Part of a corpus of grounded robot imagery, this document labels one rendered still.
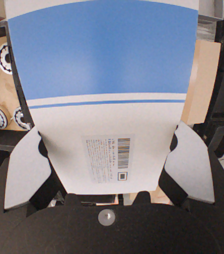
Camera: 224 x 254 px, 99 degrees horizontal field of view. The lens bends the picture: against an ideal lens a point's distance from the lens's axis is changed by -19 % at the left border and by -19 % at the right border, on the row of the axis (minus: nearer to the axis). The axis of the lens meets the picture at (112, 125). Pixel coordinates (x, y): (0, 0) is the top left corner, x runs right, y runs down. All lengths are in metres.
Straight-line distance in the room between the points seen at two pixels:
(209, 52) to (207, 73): 0.07
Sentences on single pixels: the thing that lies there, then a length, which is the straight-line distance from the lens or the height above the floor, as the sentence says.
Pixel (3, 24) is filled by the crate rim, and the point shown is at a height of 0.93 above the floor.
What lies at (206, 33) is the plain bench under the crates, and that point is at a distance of 0.69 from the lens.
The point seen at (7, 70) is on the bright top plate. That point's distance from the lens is 0.49.
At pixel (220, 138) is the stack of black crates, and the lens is 1.47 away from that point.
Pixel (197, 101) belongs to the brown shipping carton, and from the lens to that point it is 0.50.
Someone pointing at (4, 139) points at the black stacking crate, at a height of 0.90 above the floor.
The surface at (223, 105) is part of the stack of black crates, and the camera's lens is 1.41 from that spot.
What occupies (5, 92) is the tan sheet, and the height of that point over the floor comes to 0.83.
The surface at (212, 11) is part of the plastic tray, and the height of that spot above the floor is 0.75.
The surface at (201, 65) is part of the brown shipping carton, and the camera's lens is 0.47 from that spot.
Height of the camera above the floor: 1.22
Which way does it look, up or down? 58 degrees down
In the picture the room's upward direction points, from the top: 177 degrees clockwise
